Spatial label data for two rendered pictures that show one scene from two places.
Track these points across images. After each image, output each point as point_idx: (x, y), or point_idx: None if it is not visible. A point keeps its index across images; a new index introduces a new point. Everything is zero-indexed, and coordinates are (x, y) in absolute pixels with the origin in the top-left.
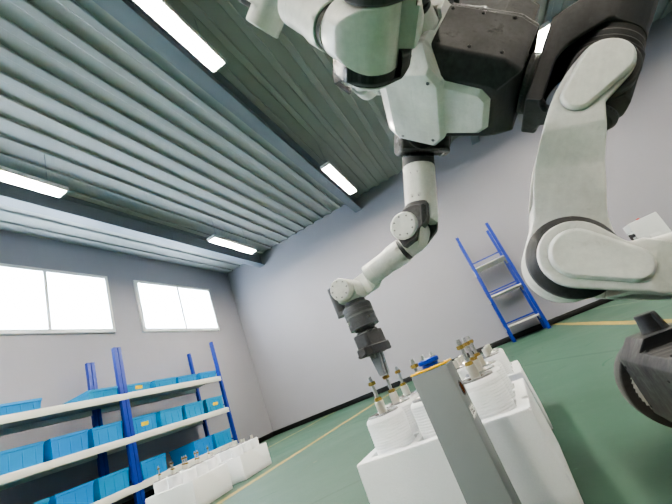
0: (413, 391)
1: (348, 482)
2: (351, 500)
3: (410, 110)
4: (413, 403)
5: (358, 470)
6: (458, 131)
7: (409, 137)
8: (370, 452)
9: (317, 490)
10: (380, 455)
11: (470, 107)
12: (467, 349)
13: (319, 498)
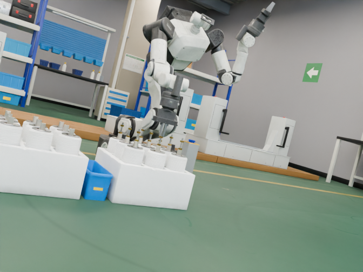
0: (130, 145)
1: (64, 239)
2: (123, 228)
3: (192, 53)
4: (174, 153)
5: (194, 177)
6: (175, 63)
7: (181, 49)
8: (180, 172)
9: (64, 267)
10: (187, 171)
11: (181, 67)
12: (142, 132)
13: (102, 254)
